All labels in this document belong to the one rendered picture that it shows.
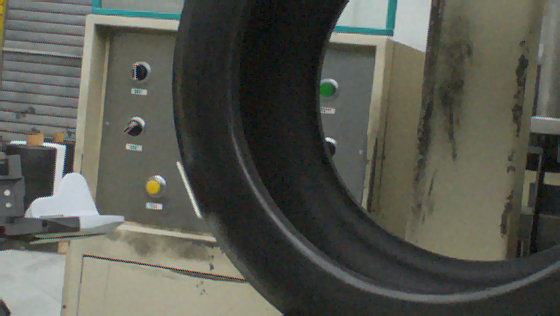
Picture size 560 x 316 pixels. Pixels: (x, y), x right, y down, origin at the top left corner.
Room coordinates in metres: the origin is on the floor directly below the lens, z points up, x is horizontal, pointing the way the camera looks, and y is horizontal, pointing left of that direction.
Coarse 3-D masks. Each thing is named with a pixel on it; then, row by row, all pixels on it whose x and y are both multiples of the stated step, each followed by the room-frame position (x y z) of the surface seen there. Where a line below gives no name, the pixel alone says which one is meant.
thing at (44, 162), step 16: (16, 144) 7.28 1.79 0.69; (32, 144) 7.31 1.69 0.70; (48, 144) 7.81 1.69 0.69; (64, 144) 7.95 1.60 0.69; (32, 160) 7.16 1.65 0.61; (48, 160) 7.24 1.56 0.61; (64, 160) 7.95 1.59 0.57; (32, 176) 7.17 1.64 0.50; (48, 176) 7.25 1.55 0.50; (32, 192) 7.17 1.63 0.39; (48, 192) 7.27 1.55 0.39
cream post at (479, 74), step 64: (448, 0) 1.37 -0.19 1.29; (512, 0) 1.34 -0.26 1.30; (448, 64) 1.36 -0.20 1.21; (512, 64) 1.34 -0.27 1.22; (448, 128) 1.36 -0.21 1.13; (512, 128) 1.33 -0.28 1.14; (448, 192) 1.36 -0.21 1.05; (512, 192) 1.34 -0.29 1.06; (448, 256) 1.35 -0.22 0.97; (512, 256) 1.41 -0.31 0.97
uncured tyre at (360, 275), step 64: (192, 0) 1.11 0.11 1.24; (256, 0) 1.28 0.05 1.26; (320, 0) 1.33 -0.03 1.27; (192, 64) 1.08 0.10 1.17; (256, 64) 1.32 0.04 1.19; (320, 64) 1.35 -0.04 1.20; (192, 128) 1.08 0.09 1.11; (256, 128) 1.31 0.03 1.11; (320, 128) 1.34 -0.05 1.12; (256, 192) 1.05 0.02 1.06; (320, 192) 1.32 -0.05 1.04; (256, 256) 1.06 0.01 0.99; (320, 256) 1.04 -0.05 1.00; (384, 256) 1.29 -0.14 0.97
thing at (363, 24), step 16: (96, 0) 1.93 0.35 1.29; (112, 0) 1.93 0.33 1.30; (128, 0) 1.92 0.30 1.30; (144, 0) 1.91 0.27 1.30; (160, 0) 1.90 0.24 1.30; (176, 0) 1.89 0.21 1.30; (352, 0) 1.78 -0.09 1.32; (368, 0) 1.78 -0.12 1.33; (384, 0) 1.77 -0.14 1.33; (128, 16) 1.91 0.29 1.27; (144, 16) 1.90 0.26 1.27; (160, 16) 1.89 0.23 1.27; (176, 16) 1.88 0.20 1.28; (352, 16) 1.78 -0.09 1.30; (368, 16) 1.77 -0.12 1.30; (384, 16) 1.77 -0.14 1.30; (336, 32) 1.79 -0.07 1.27; (352, 32) 1.78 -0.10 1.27; (368, 32) 1.77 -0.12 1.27; (384, 32) 1.76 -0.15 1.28
